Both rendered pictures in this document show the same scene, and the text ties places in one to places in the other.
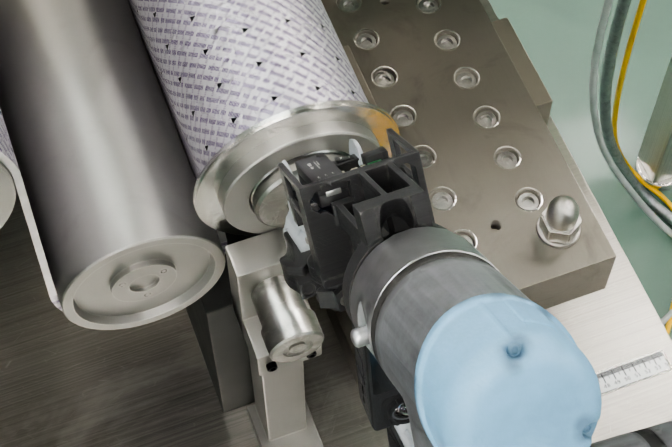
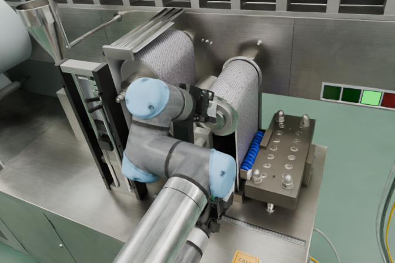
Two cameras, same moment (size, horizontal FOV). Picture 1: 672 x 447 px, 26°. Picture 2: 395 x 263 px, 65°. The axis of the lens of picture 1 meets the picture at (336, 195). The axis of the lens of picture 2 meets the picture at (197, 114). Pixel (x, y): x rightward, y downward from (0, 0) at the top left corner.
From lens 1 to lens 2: 0.58 m
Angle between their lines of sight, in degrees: 40
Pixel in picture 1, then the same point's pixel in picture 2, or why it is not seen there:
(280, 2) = (232, 83)
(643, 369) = (296, 241)
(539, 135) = (300, 166)
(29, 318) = not seen: hidden behind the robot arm
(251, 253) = (200, 129)
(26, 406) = not seen: hidden behind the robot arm
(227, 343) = not seen: hidden behind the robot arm
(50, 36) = (201, 84)
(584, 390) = (153, 95)
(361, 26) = (280, 130)
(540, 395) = (144, 91)
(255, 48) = (219, 86)
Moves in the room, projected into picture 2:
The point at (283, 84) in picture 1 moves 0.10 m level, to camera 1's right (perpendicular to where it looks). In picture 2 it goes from (217, 93) to (244, 105)
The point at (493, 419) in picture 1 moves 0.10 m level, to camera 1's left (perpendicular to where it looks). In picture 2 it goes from (133, 91) to (105, 75)
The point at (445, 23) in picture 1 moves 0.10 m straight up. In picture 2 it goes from (299, 137) to (301, 116)
